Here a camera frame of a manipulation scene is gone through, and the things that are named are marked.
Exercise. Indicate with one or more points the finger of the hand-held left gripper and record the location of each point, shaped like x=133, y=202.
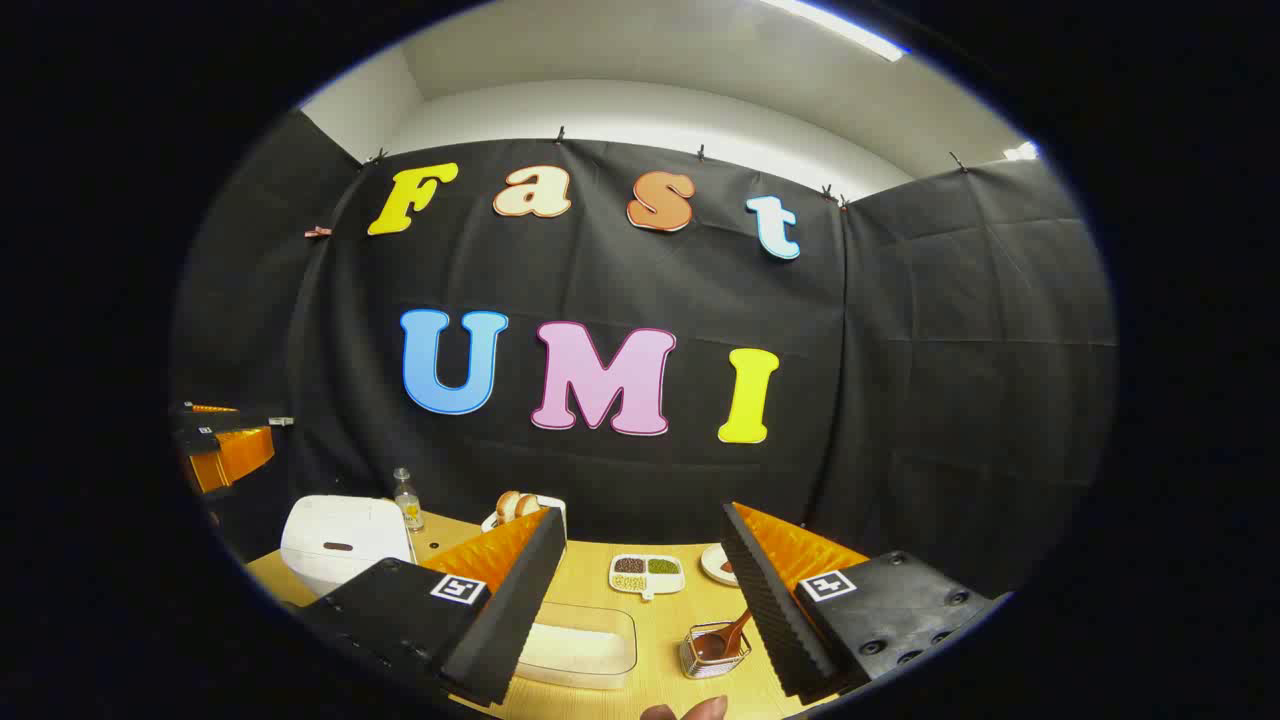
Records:
x=235, y=418
x=235, y=455

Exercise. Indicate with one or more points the white rice cooker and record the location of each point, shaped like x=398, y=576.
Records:
x=340, y=530

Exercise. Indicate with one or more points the clear box of white rice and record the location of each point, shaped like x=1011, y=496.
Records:
x=580, y=645

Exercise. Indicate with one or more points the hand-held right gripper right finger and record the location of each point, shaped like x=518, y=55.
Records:
x=775, y=620

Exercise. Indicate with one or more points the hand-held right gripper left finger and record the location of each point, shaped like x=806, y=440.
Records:
x=510, y=620

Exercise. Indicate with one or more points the black backdrop cloth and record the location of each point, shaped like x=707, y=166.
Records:
x=600, y=280

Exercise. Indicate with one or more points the white round plate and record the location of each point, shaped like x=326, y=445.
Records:
x=712, y=565

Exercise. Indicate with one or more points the brown wooden spoon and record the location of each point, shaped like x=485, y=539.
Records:
x=712, y=645

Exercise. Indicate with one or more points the bread slice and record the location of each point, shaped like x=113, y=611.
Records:
x=527, y=505
x=506, y=506

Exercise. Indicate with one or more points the white divided bean dish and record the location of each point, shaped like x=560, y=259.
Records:
x=648, y=582

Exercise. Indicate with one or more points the white toaster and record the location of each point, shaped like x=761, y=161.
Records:
x=553, y=502

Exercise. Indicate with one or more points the small glass bottle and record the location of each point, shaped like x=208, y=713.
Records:
x=408, y=510

